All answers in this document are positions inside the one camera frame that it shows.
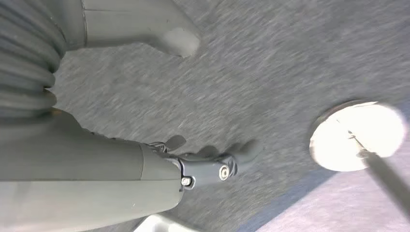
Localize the white rounded plastic part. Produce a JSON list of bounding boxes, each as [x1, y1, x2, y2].
[[132, 214, 201, 232]]

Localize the floor stand round white base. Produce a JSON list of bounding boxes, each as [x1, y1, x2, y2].
[[308, 100, 410, 221]]

